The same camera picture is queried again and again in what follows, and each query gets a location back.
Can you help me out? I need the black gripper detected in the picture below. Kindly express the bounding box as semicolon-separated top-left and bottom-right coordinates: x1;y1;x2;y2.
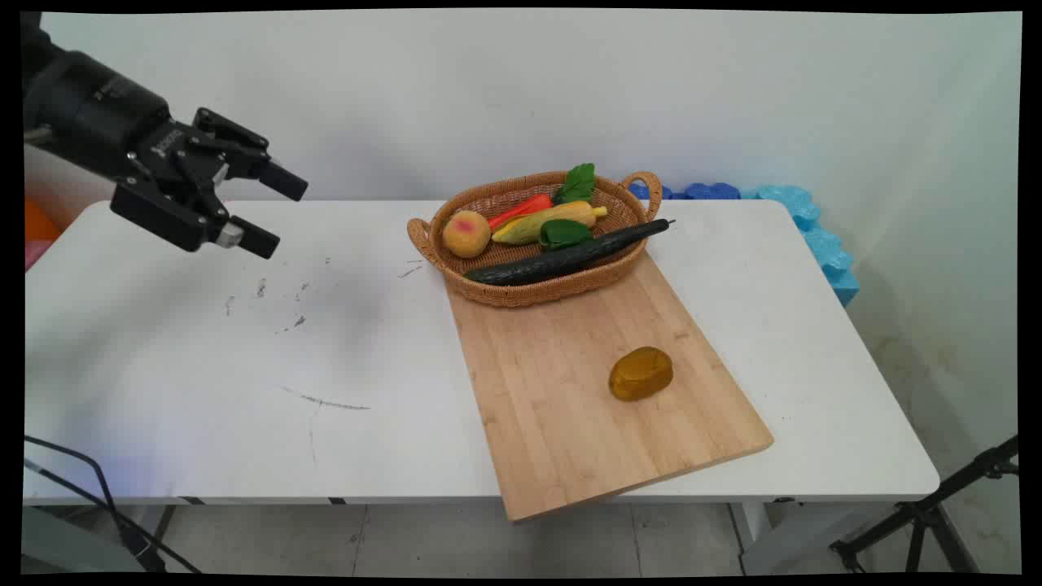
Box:
24;50;309;260

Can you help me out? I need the brown-yellow toy potato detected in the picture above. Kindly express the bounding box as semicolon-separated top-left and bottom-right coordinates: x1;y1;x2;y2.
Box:
609;346;675;402

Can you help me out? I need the orange object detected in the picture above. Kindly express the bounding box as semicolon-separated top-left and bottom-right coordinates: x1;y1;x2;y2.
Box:
24;199;63;243

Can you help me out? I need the toy peach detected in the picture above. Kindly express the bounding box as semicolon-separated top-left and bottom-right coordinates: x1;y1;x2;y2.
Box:
442;210;493;260

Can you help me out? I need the toy carrot with green leaves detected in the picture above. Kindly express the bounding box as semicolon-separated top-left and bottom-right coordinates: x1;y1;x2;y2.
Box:
487;163;597;231

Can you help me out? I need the toy corn with green husk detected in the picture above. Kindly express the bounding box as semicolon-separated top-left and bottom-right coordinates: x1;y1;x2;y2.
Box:
492;201;609;246

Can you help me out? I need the green toy leafy vegetable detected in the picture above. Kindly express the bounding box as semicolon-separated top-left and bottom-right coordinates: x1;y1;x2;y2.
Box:
538;219;594;251

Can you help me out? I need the dark green toy cucumber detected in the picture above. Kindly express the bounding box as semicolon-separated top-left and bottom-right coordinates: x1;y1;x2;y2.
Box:
465;218;676;286

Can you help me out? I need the wooden cutting board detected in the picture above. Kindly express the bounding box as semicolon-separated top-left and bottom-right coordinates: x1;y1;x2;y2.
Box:
445;249;775;523

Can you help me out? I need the light blue foam piece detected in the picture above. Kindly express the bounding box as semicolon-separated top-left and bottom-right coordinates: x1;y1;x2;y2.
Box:
739;185;861;308

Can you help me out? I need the white table leg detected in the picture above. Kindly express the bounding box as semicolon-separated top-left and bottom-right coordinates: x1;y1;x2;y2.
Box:
729;500;776;575

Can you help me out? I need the black tripod stand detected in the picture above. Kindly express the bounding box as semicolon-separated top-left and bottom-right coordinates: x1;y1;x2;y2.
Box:
829;435;1021;575

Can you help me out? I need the woven wicker basket with handles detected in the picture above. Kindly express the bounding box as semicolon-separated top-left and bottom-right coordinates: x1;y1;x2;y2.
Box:
407;170;663;308

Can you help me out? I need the black cable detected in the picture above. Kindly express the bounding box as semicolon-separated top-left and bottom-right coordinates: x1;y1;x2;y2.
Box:
23;435;202;575

